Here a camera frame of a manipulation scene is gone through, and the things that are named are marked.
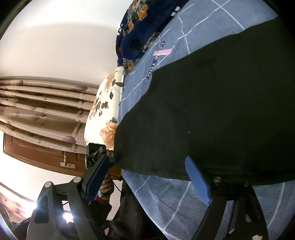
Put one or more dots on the navy dog print blanket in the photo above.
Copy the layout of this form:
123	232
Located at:
140	26

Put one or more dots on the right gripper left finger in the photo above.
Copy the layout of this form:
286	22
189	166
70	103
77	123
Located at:
63	210

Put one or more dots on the black pants orange lining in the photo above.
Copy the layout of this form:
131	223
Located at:
229	106

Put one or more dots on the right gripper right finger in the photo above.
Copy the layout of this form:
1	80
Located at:
246	217

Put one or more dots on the person's left hand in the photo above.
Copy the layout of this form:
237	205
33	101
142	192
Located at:
107	187

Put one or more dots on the blue grid bed sheet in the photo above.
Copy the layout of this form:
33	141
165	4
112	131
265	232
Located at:
172	204

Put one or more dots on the white floral pillow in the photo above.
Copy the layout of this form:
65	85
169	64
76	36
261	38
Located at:
103	117

